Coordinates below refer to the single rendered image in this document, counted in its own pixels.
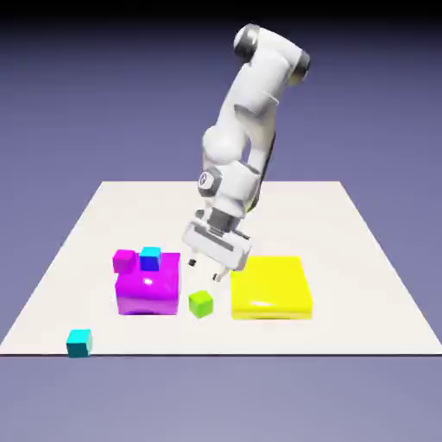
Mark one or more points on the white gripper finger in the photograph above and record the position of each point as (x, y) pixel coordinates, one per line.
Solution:
(192, 259)
(220, 273)

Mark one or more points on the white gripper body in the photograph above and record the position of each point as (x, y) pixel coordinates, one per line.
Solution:
(217, 247)

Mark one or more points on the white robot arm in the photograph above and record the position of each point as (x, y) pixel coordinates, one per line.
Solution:
(241, 114)

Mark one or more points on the small green cube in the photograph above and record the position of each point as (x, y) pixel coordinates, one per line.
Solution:
(200, 304)

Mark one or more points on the small blue cube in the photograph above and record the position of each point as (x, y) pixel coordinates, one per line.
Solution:
(150, 260)

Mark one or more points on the small magenta cube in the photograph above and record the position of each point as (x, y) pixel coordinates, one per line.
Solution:
(123, 259)

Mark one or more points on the small cyan cube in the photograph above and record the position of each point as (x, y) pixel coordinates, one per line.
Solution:
(79, 342)

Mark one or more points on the large magenta box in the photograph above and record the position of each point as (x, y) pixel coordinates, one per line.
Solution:
(148, 286)

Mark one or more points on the large yellow box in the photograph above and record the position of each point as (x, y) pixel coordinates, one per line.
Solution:
(271, 286)

